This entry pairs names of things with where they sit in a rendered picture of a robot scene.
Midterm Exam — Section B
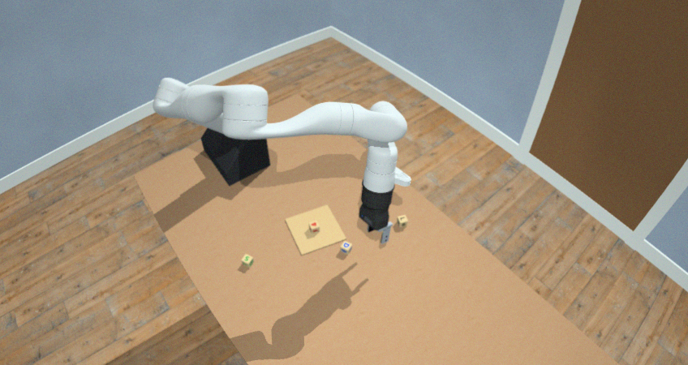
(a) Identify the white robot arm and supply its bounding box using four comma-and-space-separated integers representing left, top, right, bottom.
153, 78, 407, 174

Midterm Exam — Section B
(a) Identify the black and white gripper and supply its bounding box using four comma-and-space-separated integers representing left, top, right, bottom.
359, 166, 411, 244

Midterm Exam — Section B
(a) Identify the tan flat mat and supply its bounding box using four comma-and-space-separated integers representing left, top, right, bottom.
286, 205, 346, 255

